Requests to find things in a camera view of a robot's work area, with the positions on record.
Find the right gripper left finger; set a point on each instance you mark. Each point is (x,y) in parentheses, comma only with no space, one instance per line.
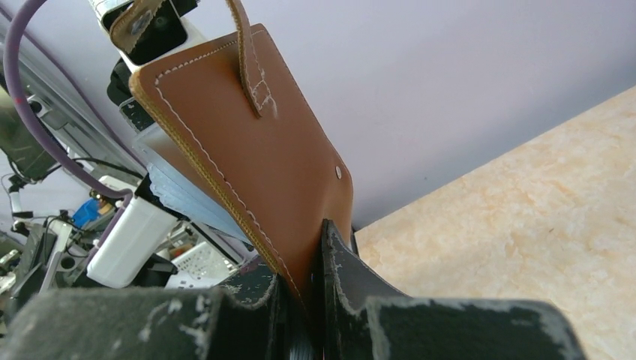
(237,319)

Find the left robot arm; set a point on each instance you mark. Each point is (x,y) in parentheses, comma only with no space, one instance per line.
(143,223)

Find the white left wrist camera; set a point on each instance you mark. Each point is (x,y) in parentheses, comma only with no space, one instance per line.
(143,31)

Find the brown leather card holder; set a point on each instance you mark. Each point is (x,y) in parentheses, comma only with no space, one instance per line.
(237,114)

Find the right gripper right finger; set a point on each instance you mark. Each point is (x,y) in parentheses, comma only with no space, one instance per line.
(368,318)

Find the white perforated plastic basket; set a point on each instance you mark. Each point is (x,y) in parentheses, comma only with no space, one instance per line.
(202,265)

